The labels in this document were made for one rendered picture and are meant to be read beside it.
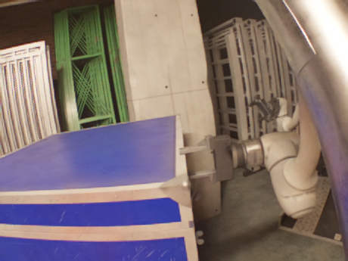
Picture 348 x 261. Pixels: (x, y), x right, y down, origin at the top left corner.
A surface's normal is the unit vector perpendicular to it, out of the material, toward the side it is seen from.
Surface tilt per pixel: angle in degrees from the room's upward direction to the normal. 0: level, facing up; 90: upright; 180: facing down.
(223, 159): 90
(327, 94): 83
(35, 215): 90
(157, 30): 90
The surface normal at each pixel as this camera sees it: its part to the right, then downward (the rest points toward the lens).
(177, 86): 0.36, 0.12
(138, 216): -0.01, 0.19
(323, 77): -0.94, 0.05
